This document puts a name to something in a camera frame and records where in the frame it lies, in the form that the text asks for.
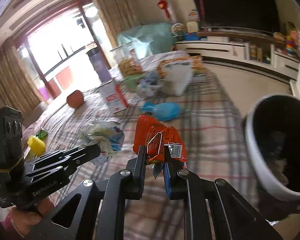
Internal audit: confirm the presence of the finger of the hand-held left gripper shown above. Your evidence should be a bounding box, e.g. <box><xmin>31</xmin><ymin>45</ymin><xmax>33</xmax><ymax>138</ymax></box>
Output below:
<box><xmin>24</xmin><ymin>152</ymin><xmax>101</xmax><ymax>180</ymax></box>
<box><xmin>30</xmin><ymin>144</ymin><xmax>102</xmax><ymax>166</ymax></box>

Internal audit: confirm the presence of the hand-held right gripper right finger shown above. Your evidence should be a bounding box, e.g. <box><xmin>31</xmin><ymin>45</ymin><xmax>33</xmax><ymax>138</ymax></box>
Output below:
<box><xmin>164</xmin><ymin>146</ymin><xmax>283</xmax><ymax>240</ymax></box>

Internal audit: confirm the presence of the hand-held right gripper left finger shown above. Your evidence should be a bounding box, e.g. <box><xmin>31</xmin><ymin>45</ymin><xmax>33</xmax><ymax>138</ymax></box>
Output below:
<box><xmin>40</xmin><ymin>145</ymin><xmax>148</xmax><ymax>240</ymax></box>

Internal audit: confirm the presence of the white blue wrapper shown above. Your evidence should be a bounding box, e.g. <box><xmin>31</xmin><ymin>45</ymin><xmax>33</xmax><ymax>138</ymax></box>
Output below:
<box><xmin>77</xmin><ymin>120</ymin><xmax>125</xmax><ymax>165</ymax></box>

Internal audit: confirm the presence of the orange snack wrapper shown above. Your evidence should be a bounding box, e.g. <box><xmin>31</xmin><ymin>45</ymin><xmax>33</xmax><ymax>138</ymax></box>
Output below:
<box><xmin>132</xmin><ymin>114</ymin><xmax>188</xmax><ymax>178</ymax></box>

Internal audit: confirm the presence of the red and white small box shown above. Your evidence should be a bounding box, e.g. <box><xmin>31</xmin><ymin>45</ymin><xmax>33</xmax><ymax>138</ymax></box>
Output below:
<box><xmin>97</xmin><ymin>80</ymin><xmax>129</xmax><ymax>114</ymax></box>

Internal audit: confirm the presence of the blue plastic bag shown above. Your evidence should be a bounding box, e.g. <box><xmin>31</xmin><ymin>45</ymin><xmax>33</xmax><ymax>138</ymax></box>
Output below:
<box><xmin>140</xmin><ymin>101</ymin><xmax>182</xmax><ymax>121</ymax></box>

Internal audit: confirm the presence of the white bin with black liner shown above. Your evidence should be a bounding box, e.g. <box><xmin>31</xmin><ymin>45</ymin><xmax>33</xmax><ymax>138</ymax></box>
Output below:
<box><xmin>242</xmin><ymin>94</ymin><xmax>300</xmax><ymax>214</ymax></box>

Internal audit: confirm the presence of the white plastic bag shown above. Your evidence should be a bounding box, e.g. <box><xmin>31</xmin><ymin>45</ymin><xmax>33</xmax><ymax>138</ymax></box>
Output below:
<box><xmin>161</xmin><ymin>64</ymin><xmax>193</xmax><ymax>97</ymax></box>

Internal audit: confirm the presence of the person's left hand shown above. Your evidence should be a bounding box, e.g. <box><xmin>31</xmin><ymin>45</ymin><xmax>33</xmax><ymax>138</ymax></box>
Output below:
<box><xmin>4</xmin><ymin>196</ymin><xmax>56</xmax><ymax>238</ymax></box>

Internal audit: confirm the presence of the green foil packet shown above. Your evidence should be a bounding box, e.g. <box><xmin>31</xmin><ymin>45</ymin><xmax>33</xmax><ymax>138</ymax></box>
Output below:
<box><xmin>36</xmin><ymin>128</ymin><xmax>49</xmax><ymax>140</ymax></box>

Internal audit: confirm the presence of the red apple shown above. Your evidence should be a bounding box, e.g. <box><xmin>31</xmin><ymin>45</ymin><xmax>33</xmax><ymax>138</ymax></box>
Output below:
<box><xmin>66</xmin><ymin>89</ymin><xmax>84</xmax><ymax>109</ymax></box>

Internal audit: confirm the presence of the beige curtain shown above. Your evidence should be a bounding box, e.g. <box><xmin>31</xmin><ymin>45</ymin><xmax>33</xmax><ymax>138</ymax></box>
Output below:
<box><xmin>89</xmin><ymin>0</ymin><xmax>140</xmax><ymax>48</ymax></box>
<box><xmin>0</xmin><ymin>39</ymin><xmax>44</xmax><ymax>120</ymax></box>

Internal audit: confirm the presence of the purple water bottle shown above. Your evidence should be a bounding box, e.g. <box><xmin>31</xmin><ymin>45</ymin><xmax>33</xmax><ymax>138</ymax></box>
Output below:
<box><xmin>86</xmin><ymin>47</ymin><xmax>110</xmax><ymax>80</ymax></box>

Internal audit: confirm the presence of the clear jar of cookies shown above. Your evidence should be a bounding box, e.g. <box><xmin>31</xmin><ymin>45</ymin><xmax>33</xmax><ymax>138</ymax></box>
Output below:
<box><xmin>110</xmin><ymin>42</ymin><xmax>143</xmax><ymax>77</ymax></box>

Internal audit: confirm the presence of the teal covered sofa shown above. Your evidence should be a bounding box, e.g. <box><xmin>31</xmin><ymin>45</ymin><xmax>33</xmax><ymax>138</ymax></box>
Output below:
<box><xmin>116</xmin><ymin>22</ymin><xmax>177</xmax><ymax>55</ymax></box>

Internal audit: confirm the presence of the blue toy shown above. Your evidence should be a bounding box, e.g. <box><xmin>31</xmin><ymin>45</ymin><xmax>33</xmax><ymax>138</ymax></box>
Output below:
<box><xmin>184</xmin><ymin>32</ymin><xmax>200</xmax><ymax>42</ymax></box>

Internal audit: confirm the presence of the white television cabinet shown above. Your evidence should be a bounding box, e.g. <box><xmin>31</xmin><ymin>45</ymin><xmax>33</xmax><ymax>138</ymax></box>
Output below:
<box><xmin>175</xmin><ymin>29</ymin><xmax>300</xmax><ymax>80</ymax></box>

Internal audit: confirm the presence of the small toy fan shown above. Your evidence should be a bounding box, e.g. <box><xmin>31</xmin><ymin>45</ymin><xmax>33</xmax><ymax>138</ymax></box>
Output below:
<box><xmin>170</xmin><ymin>23</ymin><xmax>187</xmax><ymax>35</ymax></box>

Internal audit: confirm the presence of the colourful arcade toy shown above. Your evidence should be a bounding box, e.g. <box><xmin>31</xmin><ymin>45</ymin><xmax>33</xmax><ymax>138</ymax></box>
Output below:
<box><xmin>187</xmin><ymin>9</ymin><xmax>200</xmax><ymax>22</ymax></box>

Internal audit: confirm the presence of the black flat television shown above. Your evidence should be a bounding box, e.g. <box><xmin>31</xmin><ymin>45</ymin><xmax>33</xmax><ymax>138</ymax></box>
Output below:
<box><xmin>189</xmin><ymin>0</ymin><xmax>282</xmax><ymax>34</ymax></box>

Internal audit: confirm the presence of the wooden balcony door frame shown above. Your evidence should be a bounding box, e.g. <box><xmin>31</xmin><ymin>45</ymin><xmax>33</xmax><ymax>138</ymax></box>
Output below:
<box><xmin>7</xmin><ymin>0</ymin><xmax>108</xmax><ymax>100</ymax></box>

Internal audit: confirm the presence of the stacking ring toy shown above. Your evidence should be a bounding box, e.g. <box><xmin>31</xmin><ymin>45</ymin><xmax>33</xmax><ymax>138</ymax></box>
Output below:
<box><xmin>285</xmin><ymin>34</ymin><xmax>295</xmax><ymax>55</ymax></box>

